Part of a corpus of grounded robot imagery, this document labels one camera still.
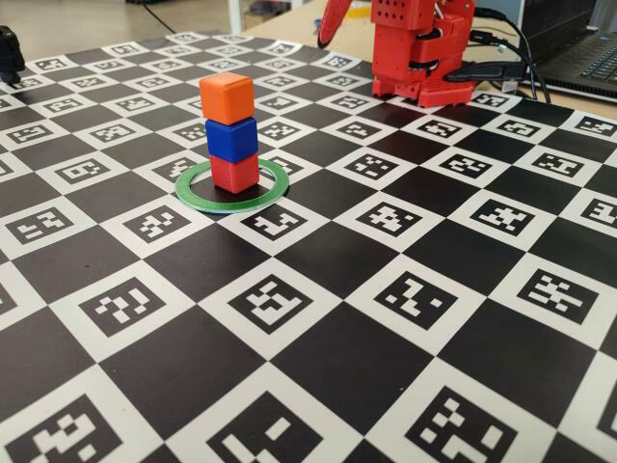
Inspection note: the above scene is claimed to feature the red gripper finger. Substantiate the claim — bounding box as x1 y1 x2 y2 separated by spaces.
316 0 352 49

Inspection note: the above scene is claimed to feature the orange cube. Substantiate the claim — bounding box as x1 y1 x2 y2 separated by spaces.
199 71 255 126

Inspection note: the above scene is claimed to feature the blue cube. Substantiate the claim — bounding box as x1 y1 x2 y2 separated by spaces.
204 117 259 164

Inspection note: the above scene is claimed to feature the red cube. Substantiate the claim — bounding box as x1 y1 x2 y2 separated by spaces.
209 153 261 194

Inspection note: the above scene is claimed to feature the thick black power plug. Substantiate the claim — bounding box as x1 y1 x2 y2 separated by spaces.
443 61 525 84

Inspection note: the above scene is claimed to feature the black laptop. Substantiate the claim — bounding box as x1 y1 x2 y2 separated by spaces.
523 0 617 101

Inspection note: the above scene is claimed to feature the black clamp device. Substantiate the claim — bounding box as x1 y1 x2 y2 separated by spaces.
0 24 27 92

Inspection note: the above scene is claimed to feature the black white marker mat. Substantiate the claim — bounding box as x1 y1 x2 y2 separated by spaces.
0 31 617 463

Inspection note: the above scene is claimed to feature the black cable with plug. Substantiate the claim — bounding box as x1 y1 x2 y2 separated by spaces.
469 29 541 100
474 7 553 103

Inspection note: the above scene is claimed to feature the black floor cable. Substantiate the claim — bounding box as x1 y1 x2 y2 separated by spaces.
125 0 178 36

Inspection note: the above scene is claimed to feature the green flat ring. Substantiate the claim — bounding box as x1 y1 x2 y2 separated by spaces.
174 158 291 215

